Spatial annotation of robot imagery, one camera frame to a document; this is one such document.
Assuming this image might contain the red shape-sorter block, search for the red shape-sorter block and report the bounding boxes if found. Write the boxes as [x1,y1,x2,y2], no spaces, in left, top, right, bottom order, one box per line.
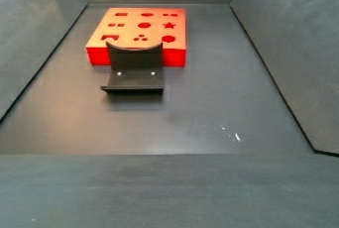
[86,8,187,66]

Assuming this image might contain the black curved holder bracket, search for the black curved holder bracket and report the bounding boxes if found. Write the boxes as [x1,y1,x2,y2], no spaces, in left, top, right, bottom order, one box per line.
[100,43,164,93]

